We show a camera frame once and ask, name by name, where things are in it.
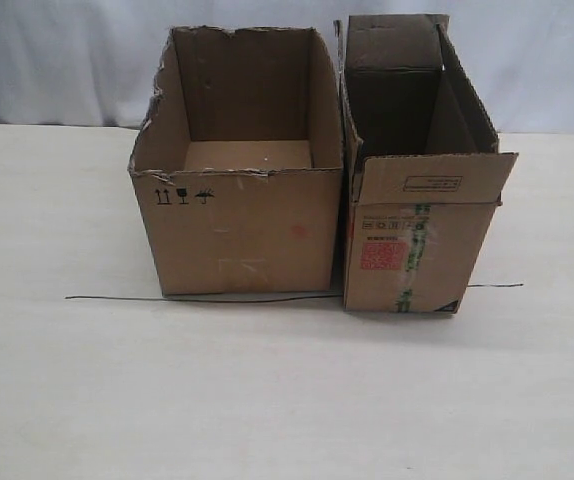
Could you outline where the narrow cardboard box with flaps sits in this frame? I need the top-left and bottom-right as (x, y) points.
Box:
(335, 13), (517, 314)

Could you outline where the white backdrop cloth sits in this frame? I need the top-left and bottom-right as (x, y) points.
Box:
(0, 1), (574, 133)

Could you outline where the thin black wire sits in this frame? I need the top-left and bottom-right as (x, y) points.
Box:
(65, 282), (524, 303)

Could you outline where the large open cardboard box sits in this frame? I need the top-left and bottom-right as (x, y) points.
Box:
(128, 26), (344, 296)

